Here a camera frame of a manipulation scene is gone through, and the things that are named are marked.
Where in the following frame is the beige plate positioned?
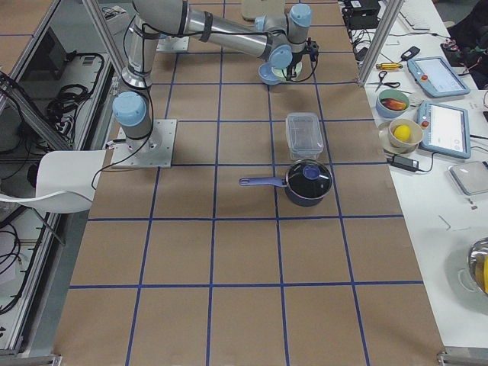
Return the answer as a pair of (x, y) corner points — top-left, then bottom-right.
(378, 122), (418, 154)

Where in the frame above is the white chair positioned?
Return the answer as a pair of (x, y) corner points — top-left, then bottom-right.
(1, 150), (106, 214)

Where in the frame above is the beige bowl with lemon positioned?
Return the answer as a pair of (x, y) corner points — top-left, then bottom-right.
(388, 119), (423, 147)

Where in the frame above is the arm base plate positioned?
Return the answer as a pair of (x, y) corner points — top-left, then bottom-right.
(156, 35), (190, 53)
(111, 119), (177, 169)

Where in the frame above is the dark blue saucepan with lid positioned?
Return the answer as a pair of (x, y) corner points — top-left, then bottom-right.
(239, 159), (332, 207)

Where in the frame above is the clear plastic food container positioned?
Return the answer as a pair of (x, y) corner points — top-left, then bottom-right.
(285, 112), (324, 160)

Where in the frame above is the yellow handled screwdriver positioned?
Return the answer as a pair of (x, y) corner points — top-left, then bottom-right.
(375, 63), (403, 71)

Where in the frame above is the black power adapter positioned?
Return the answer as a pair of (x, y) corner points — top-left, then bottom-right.
(387, 155), (419, 172)

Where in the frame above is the blue teach pendant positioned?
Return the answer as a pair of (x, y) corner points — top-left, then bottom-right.
(407, 56), (470, 98)
(417, 101), (471, 159)

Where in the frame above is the near blue teach pendant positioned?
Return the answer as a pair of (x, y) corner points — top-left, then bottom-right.
(417, 101), (471, 159)

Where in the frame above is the far blue teach pendant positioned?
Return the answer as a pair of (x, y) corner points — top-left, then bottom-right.
(407, 56), (470, 98)

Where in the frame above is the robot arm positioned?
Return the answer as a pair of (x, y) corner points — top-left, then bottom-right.
(112, 1), (318, 153)

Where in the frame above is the blue bowl with fruit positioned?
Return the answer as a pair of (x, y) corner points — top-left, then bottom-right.
(376, 89), (409, 118)

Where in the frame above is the green bowl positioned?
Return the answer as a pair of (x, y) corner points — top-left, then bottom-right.
(271, 62), (303, 82)

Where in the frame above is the aluminium frame post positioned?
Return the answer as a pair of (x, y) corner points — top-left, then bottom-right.
(358, 0), (404, 87)

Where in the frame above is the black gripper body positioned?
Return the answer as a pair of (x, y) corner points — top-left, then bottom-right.
(287, 42), (307, 68)

